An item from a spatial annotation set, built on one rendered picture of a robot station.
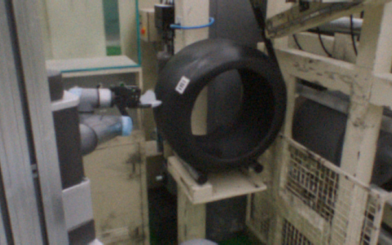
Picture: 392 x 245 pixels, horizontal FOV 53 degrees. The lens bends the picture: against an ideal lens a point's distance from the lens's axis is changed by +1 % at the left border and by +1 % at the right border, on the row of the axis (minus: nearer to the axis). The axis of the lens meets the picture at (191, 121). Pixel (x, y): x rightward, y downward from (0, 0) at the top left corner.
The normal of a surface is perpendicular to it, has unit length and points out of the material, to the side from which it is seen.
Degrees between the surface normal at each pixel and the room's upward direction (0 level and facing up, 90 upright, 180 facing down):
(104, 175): 90
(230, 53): 43
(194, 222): 90
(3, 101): 90
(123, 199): 90
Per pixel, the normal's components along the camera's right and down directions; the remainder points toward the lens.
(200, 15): 0.37, 0.32
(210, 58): -0.03, -0.38
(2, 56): 0.69, 0.25
